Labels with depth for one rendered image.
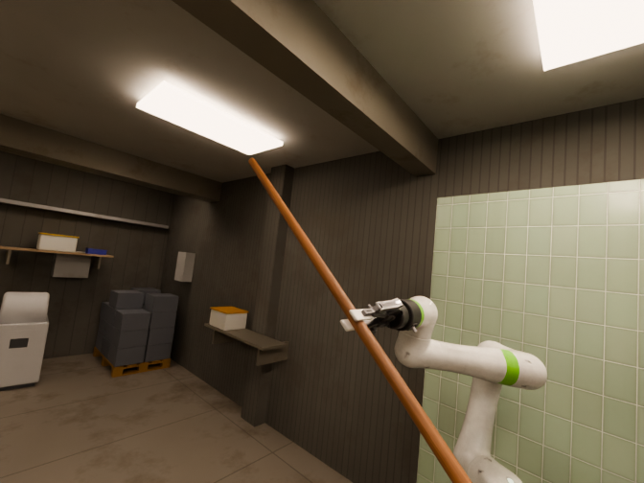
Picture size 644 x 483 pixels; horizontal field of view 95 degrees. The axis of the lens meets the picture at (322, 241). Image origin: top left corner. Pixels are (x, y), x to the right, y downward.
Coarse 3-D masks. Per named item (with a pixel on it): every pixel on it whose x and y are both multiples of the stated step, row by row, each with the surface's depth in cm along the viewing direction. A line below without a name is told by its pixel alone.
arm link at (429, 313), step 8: (416, 296) 98; (424, 304) 93; (432, 304) 95; (424, 312) 90; (432, 312) 93; (424, 320) 90; (432, 320) 93; (416, 328) 91; (424, 328) 93; (432, 328) 94; (416, 336) 93; (424, 336) 93
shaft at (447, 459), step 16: (272, 192) 104; (288, 224) 95; (304, 240) 89; (320, 272) 82; (336, 288) 77; (352, 304) 75; (352, 320) 72; (368, 336) 69; (384, 352) 67; (384, 368) 64; (400, 384) 62; (400, 400) 61; (416, 400) 60; (416, 416) 58; (432, 432) 56; (432, 448) 55; (448, 448) 55; (448, 464) 53; (464, 480) 51
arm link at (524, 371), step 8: (504, 352) 101; (512, 352) 102; (520, 352) 104; (512, 360) 98; (520, 360) 99; (528, 360) 99; (536, 360) 100; (512, 368) 97; (520, 368) 97; (528, 368) 98; (536, 368) 98; (544, 368) 100; (512, 376) 97; (520, 376) 97; (528, 376) 97; (536, 376) 97; (544, 376) 98; (504, 384) 100; (512, 384) 98; (520, 384) 98; (528, 384) 98; (536, 384) 98
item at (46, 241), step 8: (40, 240) 461; (48, 240) 468; (56, 240) 474; (64, 240) 482; (72, 240) 489; (40, 248) 461; (48, 248) 468; (56, 248) 474; (64, 248) 482; (72, 248) 489
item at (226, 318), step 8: (216, 312) 396; (224, 312) 381; (232, 312) 385; (240, 312) 394; (216, 320) 394; (224, 320) 381; (232, 320) 387; (240, 320) 396; (224, 328) 379; (232, 328) 387; (240, 328) 396
